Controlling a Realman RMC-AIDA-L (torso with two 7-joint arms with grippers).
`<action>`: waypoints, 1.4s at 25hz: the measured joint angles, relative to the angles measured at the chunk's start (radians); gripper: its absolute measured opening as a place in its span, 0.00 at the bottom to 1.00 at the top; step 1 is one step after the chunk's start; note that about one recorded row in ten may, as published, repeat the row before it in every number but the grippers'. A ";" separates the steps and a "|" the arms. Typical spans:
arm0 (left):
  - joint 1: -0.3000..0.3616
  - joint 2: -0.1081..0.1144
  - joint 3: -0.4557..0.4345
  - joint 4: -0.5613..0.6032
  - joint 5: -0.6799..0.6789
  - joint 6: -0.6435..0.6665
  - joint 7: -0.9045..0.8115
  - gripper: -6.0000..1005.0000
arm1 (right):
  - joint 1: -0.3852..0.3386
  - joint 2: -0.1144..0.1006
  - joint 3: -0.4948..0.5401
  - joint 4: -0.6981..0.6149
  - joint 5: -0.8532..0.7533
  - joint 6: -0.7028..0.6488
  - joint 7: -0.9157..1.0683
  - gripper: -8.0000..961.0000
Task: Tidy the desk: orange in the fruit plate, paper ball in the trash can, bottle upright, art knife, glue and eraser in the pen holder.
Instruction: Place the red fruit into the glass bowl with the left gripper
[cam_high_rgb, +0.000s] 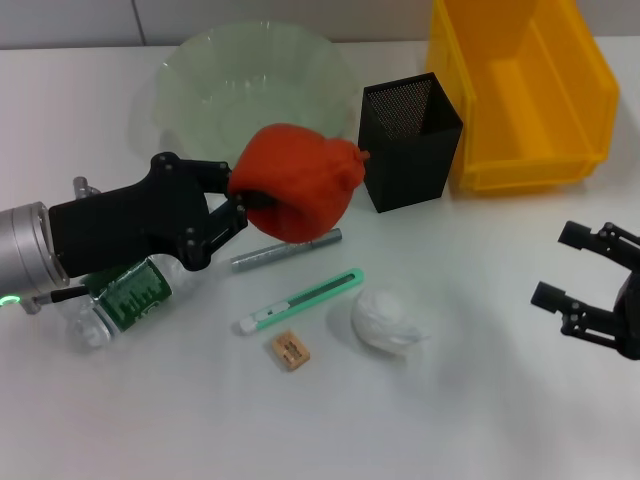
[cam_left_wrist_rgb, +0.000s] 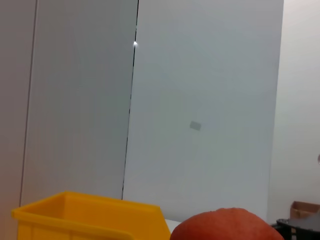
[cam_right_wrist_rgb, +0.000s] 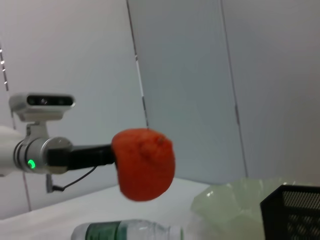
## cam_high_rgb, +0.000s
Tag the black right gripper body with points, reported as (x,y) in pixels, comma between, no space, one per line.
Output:
(632,320)

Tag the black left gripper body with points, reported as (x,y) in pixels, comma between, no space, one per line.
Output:
(130,225)

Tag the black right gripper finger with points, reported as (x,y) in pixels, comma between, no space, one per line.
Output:
(547,297)
(575,234)

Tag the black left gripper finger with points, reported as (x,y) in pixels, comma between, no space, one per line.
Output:
(215,177)
(225,225)

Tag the clear bottle with green label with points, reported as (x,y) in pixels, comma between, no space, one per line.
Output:
(135,300)

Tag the white paper ball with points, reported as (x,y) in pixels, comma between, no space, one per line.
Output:
(380,310)

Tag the grey marker pen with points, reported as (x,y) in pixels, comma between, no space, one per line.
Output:
(260,257)

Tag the green glass fruit plate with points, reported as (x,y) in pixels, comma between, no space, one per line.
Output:
(250,75)

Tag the green utility knife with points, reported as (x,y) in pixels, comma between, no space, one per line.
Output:
(310,295)

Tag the black mesh pen holder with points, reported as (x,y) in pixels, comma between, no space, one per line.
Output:
(410,170)

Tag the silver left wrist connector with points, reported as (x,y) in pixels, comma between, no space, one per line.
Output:
(82,187)

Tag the yellow plastic bin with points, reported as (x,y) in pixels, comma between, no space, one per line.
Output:
(550,100)

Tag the small wooden pencil sharpener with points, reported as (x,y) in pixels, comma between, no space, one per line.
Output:
(291,350)

